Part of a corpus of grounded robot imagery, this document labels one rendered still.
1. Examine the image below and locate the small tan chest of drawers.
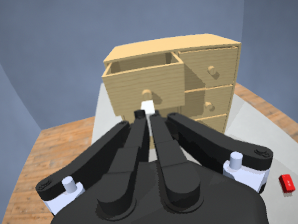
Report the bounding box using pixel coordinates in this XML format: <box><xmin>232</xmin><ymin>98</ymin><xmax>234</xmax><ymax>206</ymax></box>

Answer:
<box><xmin>103</xmin><ymin>34</ymin><xmax>242</xmax><ymax>134</ymax></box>

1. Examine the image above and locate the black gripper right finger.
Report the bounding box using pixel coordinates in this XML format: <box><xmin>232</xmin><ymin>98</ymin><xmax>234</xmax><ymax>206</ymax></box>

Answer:
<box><xmin>147</xmin><ymin>100</ymin><xmax>273</xmax><ymax>208</ymax></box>

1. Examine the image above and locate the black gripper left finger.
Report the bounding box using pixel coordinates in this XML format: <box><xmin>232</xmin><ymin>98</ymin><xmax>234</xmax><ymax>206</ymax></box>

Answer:
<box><xmin>35</xmin><ymin>101</ymin><xmax>151</xmax><ymax>216</ymax></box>

